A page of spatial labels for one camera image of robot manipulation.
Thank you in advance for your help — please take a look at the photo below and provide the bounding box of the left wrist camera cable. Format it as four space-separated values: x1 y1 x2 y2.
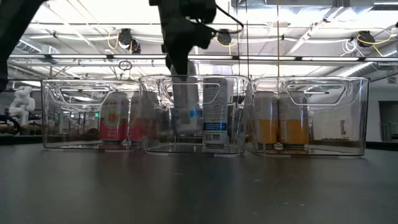
214 2 245 35

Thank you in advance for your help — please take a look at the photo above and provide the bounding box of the long ceiling light strip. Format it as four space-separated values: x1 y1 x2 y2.
0 53 398 62

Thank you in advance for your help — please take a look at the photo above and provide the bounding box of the clear plastic bin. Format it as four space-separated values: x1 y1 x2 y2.
138 74 252 156
41 78 146 151
247 76 371 157

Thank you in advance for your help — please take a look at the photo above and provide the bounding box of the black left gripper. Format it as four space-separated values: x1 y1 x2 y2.
149 0 218 77

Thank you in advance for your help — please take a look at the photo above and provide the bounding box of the pink and white soda can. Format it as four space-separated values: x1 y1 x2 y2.
128 91 147 147
98 90 130 146

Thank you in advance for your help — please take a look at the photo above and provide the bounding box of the hanging cable ring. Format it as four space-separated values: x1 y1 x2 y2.
118 60 134 72

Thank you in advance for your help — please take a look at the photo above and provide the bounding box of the orange and white soda can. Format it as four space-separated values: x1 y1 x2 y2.
252 90 279 151
277 90 310 151

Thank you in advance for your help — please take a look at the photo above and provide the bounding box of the black ceiling cable reel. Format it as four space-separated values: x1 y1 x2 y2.
356 30 376 48
216 28 233 46
118 27 141 54

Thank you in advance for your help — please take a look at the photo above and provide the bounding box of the black hanging cable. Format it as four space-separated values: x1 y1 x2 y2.
246 0 250 77
236 0 240 77

